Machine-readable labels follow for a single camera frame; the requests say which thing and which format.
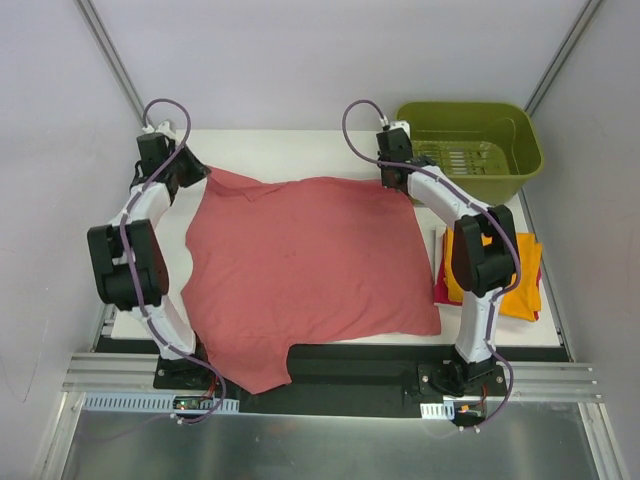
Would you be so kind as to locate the olive green plastic basket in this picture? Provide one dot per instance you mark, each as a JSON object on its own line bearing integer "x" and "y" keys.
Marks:
{"x": 489, "y": 149}

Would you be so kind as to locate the left aluminium frame post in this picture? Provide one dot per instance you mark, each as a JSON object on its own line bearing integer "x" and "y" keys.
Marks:
{"x": 109, "y": 51}

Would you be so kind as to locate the folded orange t shirt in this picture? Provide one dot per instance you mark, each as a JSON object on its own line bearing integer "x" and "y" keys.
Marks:
{"x": 530, "y": 250}

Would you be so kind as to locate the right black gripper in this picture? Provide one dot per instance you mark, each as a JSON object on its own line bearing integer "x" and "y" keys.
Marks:
{"x": 392, "y": 176}

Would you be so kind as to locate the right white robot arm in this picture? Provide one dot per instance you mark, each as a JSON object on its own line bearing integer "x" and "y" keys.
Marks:
{"x": 485, "y": 260}

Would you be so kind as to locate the right aluminium frame post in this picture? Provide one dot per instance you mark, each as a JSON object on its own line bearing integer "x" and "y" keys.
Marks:
{"x": 571, "y": 40}

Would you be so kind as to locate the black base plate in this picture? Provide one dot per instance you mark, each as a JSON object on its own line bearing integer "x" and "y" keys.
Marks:
{"x": 385, "y": 401}

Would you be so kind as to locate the grey cable duct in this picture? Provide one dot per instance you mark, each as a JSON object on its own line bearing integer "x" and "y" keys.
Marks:
{"x": 438, "y": 411}
{"x": 157, "y": 403}

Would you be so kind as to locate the aluminium frame post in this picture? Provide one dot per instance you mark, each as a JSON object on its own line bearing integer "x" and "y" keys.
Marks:
{"x": 571, "y": 40}
{"x": 109, "y": 51}

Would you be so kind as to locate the pink red t shirt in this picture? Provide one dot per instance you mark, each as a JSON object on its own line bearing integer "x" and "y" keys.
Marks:
{"x": 314, "y": 261}

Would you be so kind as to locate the folded magenta t shirt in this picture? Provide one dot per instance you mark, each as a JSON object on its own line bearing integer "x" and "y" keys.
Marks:
{"x": 522, "y": 303}

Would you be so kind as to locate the left grey cable duct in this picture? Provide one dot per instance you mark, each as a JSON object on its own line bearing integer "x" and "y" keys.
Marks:
{"x": 157, "y": 403}

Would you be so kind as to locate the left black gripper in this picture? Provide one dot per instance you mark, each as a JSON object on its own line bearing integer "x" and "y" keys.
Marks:
{"x": 191, "y": 167}

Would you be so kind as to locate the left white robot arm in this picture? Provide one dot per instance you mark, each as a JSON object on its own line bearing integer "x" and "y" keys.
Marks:
{"x": 129, "y": 268}

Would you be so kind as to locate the right grey cable duct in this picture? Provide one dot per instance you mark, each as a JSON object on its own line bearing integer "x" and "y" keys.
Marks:
{"x": 438, "y": 411}

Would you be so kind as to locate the folded white t shirt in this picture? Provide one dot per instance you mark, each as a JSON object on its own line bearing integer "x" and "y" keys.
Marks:
{"x": 437, "y": 250}

